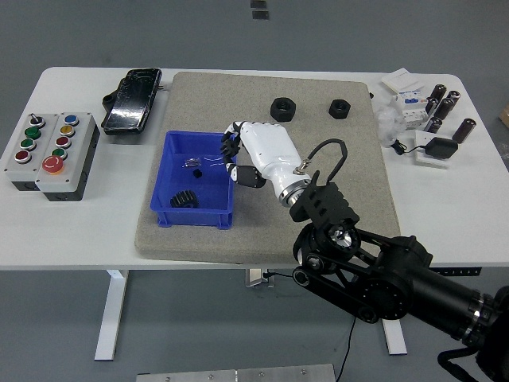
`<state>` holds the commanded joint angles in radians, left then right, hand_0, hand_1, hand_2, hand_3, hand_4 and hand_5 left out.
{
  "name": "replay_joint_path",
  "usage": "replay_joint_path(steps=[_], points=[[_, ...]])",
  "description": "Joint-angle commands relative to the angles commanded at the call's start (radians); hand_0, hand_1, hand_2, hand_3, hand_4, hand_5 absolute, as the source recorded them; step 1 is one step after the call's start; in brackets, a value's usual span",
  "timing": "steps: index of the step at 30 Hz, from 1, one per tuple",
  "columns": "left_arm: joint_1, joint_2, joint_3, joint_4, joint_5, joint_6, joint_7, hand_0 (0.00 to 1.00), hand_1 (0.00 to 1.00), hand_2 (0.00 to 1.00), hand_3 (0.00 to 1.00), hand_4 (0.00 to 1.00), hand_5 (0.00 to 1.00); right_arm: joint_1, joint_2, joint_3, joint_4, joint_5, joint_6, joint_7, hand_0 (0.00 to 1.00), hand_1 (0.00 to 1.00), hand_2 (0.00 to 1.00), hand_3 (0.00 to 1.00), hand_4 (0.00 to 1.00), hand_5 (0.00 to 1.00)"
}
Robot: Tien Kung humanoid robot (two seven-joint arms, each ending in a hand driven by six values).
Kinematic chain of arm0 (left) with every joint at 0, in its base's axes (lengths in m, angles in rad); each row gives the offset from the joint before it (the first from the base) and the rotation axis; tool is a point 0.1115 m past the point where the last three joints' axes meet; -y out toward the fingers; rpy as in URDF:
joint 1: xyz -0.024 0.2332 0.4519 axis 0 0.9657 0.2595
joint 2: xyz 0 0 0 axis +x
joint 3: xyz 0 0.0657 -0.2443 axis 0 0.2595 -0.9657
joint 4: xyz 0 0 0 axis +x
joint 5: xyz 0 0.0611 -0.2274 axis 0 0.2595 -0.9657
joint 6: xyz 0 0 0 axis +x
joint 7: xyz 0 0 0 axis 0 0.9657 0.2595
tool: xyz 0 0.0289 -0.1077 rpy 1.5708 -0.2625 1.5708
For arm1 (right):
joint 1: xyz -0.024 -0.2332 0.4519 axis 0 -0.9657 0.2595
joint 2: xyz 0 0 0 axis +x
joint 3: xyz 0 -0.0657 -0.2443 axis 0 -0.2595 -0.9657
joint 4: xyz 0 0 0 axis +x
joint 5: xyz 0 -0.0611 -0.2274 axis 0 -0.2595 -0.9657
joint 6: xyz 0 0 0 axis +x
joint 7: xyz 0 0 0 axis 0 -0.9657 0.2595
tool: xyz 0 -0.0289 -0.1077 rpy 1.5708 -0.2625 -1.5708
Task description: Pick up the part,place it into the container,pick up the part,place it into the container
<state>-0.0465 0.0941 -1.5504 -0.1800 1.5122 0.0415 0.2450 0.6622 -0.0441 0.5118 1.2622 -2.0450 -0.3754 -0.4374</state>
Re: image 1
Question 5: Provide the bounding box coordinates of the black glossy foot pedal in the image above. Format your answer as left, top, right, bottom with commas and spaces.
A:
99, 68, 163, 137

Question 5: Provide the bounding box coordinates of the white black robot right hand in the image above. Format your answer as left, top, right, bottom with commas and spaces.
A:
220, 120, 308, 193

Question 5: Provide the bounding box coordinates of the silver metal plate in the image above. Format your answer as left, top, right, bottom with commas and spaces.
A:
135, 363, 337, 382

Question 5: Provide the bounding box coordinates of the white circuit breaker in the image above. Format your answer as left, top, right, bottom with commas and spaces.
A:
394, 87, 431, 131

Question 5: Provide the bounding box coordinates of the silver under-table control box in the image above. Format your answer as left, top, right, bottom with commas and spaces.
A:
245, 268, 276, 288

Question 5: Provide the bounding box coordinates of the black floor power cable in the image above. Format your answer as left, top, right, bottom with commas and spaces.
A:
262, 270, 358, 382

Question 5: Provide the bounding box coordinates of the small black hex nut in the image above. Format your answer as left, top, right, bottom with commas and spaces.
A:
328, 99, 352, 119

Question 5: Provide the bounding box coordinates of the grey four-button control box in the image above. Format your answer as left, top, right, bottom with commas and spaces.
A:
2, 112, 60, 193

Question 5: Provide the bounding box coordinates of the blue plastic box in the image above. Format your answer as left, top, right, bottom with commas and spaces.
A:
149, 130, 239, 230

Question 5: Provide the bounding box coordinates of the black power adapter with cord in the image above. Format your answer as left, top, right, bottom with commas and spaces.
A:
390, 136, 459, 161

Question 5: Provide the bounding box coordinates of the grey-brown foam mat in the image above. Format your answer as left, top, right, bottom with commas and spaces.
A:
134, 71, 402, 267

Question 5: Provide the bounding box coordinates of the crumpled clear plastic bag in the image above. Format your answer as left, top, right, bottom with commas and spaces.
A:
373, 96, 407, 148

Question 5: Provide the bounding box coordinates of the white wall socket panel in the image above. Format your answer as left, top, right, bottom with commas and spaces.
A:
412, 129, 450, 170

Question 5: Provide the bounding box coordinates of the large black gear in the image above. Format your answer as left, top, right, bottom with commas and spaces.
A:
169, 189, 200, 210

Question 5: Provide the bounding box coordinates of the white flat switch box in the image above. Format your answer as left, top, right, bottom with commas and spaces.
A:
380, 68, 425, 95

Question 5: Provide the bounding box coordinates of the grey emergency-stop button box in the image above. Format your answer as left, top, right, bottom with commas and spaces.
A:
34, 111, 100, 203

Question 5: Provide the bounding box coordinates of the white table leg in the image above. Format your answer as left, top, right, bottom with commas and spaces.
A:
382, 318, 409, 355
94, 269, 129, 362

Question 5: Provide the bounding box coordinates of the large black hex nut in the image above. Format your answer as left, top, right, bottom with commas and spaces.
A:
269, 96, 296, 122

